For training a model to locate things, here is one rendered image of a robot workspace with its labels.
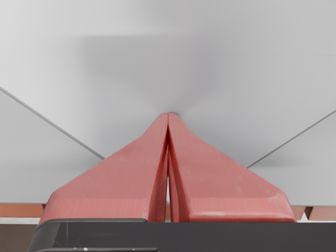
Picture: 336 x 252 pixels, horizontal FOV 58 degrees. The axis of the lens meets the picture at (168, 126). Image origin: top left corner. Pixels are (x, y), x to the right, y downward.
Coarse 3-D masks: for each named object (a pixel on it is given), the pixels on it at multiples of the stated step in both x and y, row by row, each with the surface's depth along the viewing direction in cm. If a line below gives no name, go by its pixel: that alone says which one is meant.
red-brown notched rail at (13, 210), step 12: (0, 204) 21; (12, 204) 21; (24, 204) 21; (36, 204) 21; (0, 216) 22; (12, 216) 22; (24, 216) 22; (36, 216) 22; (168, 216) 21; (300, 216) 21; (312, 216) 21; (324, 216) 21
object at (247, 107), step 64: (0, 64) 12; (64, 64) 12; (128, 64) 12; (192, 64) 12; (256, 64) 12; (320, 64) 12; (64, 128) 14; (128, 128) 14; (192, 128) 14; (256, 128) 14
